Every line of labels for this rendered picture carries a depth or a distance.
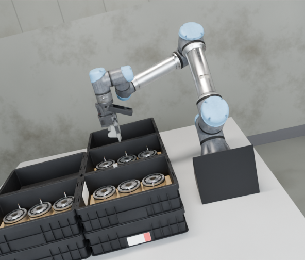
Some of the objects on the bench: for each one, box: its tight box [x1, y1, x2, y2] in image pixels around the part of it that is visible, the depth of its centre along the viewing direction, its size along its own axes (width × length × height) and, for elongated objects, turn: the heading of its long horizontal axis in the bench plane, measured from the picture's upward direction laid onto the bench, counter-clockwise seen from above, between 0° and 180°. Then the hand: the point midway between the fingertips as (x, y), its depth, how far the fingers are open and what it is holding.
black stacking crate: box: [0, 226, 92, 260], centre depth 147 cm, size 40×30×12 cm
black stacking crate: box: [83, 198, 189, 256], centre depth 148 cm, size 40×30×12 cm
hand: (120, 136), depth 172 cm, fingers open, 5 cm apart
